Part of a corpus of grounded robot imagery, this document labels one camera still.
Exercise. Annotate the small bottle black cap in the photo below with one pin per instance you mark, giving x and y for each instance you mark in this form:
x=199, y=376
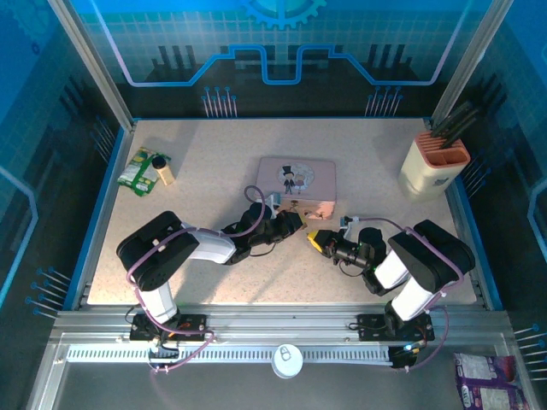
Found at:
x=166, y=175

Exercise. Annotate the purple snack bag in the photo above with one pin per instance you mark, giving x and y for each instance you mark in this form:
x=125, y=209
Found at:
x=487, y=380

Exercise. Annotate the aluminium frame post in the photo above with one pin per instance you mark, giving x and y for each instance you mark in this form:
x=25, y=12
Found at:
x=89, y=64
x=470, y=60

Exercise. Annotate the pink tin box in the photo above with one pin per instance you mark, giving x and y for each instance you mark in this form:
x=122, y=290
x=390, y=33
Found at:
x=316, y=179

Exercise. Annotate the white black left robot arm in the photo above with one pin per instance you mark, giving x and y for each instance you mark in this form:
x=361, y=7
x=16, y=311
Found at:
x=209, y=247

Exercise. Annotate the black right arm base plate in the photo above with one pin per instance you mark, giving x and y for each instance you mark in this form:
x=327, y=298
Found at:
x=369, y=324

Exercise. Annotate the aluminium front rail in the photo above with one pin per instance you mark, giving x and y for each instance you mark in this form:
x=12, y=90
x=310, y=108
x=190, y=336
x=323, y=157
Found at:
x=278, y=320

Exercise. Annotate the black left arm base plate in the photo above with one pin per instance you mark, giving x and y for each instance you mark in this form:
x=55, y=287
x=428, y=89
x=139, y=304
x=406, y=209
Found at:
x=194, y=322

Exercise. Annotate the white round lid lock icon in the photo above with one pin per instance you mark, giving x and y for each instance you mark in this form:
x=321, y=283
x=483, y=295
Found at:
x=287, y=362

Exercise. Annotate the cream orange knife block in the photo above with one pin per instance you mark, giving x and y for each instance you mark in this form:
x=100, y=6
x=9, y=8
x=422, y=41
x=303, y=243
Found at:
x=423, y=179

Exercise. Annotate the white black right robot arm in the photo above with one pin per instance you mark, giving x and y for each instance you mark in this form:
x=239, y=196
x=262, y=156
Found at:
x=436, y=256

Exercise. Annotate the green snack packet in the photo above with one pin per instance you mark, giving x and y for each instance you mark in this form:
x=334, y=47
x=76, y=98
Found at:
x=137, y=175

